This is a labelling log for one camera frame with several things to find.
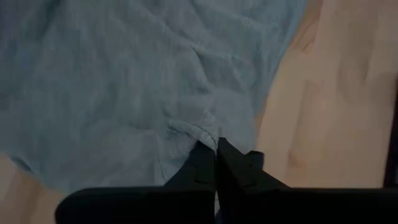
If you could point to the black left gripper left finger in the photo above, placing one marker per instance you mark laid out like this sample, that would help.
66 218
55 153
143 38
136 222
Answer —
155 205

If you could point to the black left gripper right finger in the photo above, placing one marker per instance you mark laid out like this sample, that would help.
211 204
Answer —
280 205

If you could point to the grey garment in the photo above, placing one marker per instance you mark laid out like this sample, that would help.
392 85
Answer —
124 77

